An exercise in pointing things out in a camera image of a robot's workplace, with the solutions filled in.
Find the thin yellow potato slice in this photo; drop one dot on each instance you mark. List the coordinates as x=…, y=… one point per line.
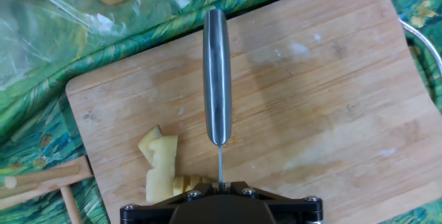
x=179, y=184
x=148, y=141
x=160, y=172

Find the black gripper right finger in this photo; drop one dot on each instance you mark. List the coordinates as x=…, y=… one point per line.
x=297, y=212

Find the steel cleaver knife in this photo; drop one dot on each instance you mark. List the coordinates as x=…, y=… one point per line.
x=217, y=79

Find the wooden peg rack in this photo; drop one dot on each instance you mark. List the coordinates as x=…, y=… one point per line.
x=45, y=179

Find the painted landscape tablecloth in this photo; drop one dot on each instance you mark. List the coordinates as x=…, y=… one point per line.
x=34, y=123

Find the wooden cutting board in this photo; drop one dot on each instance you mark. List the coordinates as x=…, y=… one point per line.
x=310, y=113

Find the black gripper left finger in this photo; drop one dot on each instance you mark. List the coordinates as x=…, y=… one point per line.
x=152, y=212

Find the clear plastic bag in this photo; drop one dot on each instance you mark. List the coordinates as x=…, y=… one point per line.
x=52, y=27

